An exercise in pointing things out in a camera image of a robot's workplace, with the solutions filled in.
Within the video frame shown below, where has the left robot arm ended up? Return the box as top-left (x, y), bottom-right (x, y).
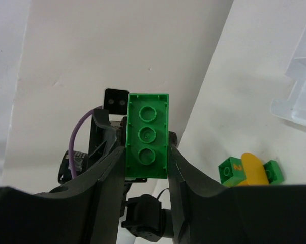
top-left (73, 106), bottom-right (173, 242)

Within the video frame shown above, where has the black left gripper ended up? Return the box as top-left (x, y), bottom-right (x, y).
top-left (57, 108), bottom-right (179, 184)

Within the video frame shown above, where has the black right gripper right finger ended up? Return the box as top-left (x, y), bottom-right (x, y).
top-left (168, 146), bottom-right (306, 243)

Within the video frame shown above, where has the green lego plate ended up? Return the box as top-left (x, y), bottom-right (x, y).
top-left (125, 93), bottom-right (169, 179)

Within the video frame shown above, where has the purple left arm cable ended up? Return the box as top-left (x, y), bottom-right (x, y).
top-left (68, 108), bottom-right (103, 180)

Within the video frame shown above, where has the white divided sorting tray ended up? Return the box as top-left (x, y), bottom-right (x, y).
top-left (270, 28), bottom-right (306, 127)

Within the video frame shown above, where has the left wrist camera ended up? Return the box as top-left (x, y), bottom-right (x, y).
top-left (103, 88), bottom-right (129, 115)

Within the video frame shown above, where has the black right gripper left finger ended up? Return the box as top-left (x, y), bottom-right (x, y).
top-left (0, 146), bottom-right (125, 243)

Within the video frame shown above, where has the green yellow lego stack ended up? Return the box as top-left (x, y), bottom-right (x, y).
top-left (218, 152), bottom-right (285, 187)

